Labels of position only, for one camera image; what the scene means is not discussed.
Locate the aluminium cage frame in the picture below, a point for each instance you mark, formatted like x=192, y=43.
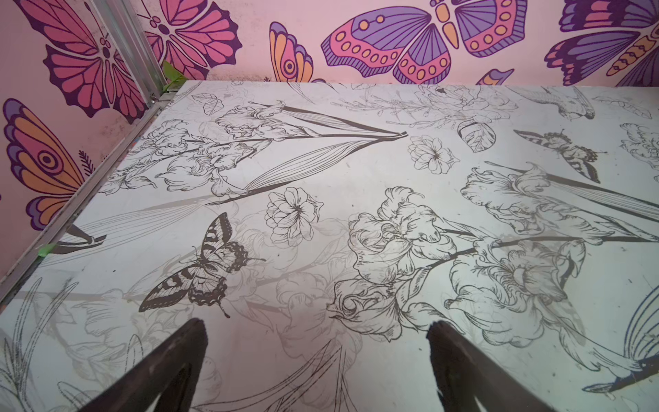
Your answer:
x=121, y=20

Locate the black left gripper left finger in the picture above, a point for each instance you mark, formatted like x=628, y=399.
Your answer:
x=165, y=380

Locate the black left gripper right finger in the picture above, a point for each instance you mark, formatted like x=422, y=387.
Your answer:
x=468, y=380

